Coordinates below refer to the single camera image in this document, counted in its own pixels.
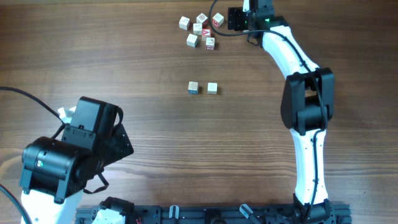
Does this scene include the white block far left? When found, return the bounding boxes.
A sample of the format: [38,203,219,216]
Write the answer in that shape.
[178,16,190,30]

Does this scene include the white block red picture top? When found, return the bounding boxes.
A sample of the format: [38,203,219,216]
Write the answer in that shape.
[197,13,208,27]

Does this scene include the white block red letter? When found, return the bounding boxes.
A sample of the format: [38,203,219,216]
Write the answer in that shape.
[212,12,224,27]

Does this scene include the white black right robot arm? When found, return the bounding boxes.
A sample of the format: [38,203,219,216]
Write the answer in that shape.
[228,1,334,222]

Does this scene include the white block blue side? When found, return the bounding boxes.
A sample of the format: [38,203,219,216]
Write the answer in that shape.
[188,81,199,95]

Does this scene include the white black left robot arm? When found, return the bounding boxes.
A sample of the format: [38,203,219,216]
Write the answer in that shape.
[19,96,134,223]

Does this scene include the white block red number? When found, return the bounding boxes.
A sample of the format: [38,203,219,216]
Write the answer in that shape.
[205,37,215,50]

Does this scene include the plain white wooden block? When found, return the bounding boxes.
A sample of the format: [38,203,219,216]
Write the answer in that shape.
[193,23,203,35]

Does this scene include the white block green edge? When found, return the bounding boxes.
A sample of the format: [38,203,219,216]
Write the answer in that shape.
[187,34,198,47]

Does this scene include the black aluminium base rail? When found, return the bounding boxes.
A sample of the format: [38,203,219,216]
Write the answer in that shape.
[75,196,353,224]

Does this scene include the red letter A block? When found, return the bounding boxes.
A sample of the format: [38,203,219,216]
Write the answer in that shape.
[201,29,211,41]

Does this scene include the white block green side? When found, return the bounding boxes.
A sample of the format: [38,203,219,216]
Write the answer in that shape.
[207,83,218,95]

